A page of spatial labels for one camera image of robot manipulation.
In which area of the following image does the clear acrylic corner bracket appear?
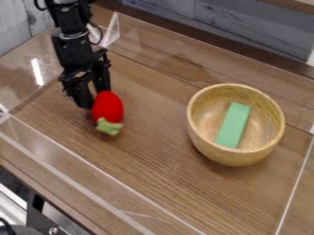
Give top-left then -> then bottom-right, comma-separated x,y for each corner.
87,13 -> 121,48

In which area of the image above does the clear acrylic front wall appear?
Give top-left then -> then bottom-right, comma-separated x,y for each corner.
0,106 -> 205,235

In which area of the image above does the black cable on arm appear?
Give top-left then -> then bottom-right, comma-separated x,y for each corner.
34,0 -> 105,47

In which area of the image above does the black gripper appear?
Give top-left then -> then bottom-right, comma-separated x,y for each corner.
52,32 -> 113,109

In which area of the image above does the black table leg frame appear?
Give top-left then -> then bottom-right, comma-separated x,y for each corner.
26,194 -> 70,235

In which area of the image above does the green rectangular block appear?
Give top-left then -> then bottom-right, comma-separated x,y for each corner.
216,103 -> 250,149

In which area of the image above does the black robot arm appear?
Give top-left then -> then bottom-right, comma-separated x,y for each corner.
34,0 -> 111,109

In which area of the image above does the black cable under table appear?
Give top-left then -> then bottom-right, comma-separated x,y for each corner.
0,217 -> 16,235

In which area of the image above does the red plush tomato green stem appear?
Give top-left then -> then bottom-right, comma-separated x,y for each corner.
91,91 -> 125,136

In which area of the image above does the wooden bowl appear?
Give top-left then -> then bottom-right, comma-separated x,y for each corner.
187,84 -> 286,167

